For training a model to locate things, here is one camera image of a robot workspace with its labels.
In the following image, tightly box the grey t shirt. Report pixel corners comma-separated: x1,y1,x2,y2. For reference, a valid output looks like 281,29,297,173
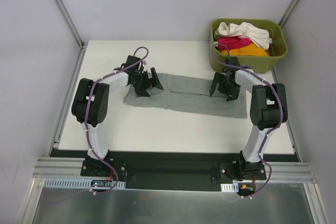
124,73,247,119

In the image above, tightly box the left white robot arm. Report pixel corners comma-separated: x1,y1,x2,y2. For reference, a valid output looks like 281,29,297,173
71,55,163,176

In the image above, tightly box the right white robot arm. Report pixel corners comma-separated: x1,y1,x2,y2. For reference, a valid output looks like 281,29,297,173
210,57,288,181

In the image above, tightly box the green plastic bin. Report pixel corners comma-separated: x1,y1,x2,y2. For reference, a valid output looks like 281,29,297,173
209,18,288,73

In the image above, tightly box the pink t shirt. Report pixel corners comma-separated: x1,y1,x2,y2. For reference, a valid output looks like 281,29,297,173
217,36,253,50

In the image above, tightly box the orange t shirt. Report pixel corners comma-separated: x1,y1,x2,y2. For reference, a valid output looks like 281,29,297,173
216,44,269,57

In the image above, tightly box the white t shirt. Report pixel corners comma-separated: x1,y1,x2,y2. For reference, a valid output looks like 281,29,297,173
215,22,272,50

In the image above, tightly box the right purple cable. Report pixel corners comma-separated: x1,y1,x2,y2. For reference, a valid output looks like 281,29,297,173
212,42,286,203

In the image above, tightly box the purple cable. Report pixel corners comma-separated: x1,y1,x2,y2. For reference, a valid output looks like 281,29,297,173
39,47,150,205
212,42,286,203

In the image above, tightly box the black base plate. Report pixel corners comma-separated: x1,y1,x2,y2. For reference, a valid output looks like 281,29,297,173
80,151,266,191

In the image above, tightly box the right white cable duct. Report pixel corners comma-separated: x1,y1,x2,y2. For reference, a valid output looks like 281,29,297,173
220,183,239,193

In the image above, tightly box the white cable duct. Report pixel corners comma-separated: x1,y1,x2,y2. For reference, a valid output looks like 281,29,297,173
44,178,126,190
220,183,239,193

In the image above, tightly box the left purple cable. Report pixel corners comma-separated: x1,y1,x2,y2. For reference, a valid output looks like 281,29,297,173
39,47,150,205

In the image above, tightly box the aluminium rail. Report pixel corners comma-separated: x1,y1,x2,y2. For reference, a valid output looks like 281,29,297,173
33,157,317,184

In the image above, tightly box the left white cable duct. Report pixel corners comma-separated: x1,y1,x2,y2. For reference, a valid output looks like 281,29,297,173
44,178,126,190

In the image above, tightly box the left aluminium frame post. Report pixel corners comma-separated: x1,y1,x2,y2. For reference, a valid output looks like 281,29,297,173
53,0,85,49

